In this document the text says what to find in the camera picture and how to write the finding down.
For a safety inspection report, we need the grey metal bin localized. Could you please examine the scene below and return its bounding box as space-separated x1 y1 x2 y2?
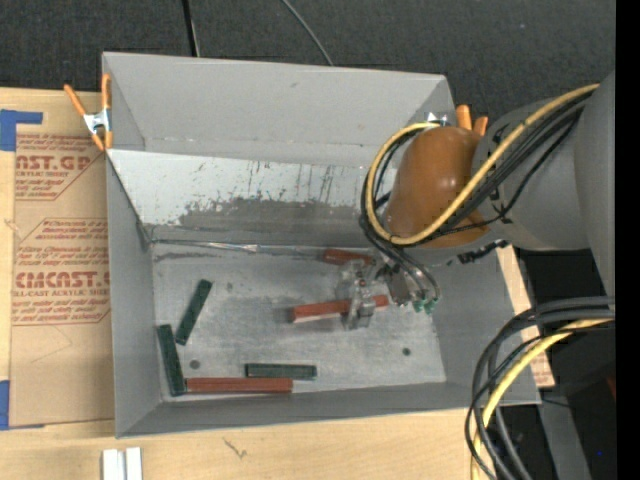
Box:
101 51 543 439

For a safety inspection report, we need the red-brown block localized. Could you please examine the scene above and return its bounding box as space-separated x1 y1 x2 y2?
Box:
185 376 295 396
287 294 391 325
321 248 375 268

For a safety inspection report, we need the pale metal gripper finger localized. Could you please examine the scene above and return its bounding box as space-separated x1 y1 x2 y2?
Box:
342 300 377 332
338 265 375 301

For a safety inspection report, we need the brown cardboard board, red print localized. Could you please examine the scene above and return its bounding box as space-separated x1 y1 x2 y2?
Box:
0 86 557 430

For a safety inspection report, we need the dark green flat block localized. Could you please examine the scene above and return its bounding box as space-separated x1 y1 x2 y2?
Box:
244 362 319 382
174 278 214 347
155 323 188 398

